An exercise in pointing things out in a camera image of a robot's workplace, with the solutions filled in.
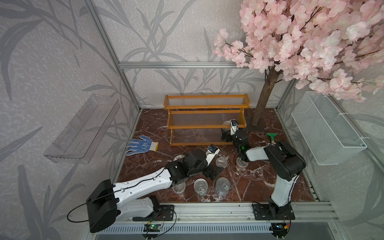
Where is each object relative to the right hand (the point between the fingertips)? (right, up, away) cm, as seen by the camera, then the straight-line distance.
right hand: (228, 126), depth 97 cm
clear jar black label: (-29, -32, -20) cm, 48 cm away
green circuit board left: (-41, -47, -27) cm, 68 cm away
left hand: (-10, -18, -23) cm, 31 cm away
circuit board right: (+21, -50, -23) cm, 59 cm away
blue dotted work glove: (-57, -13, +2) cm, 59 cm away
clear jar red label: (-6, -20, -11) cm, 24 cm away
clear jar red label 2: (+5, -21, -13) cm, 25 cm away
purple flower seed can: (-7, -29, -22) cm, 37 cm away
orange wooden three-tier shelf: (-21, +4, +18) cm, 28 cm away
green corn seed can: (-18, -31, -20) cm, 41 cm away
